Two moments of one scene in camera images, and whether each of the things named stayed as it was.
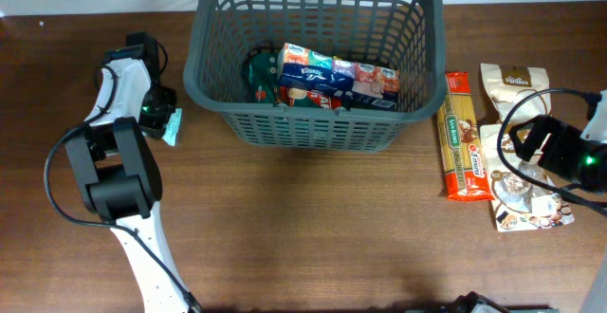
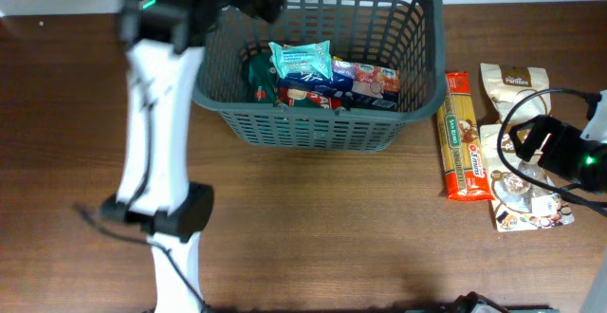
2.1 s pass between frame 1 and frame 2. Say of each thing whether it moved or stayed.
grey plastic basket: stayed
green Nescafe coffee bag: stayed
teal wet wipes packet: moved
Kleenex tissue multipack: stayed
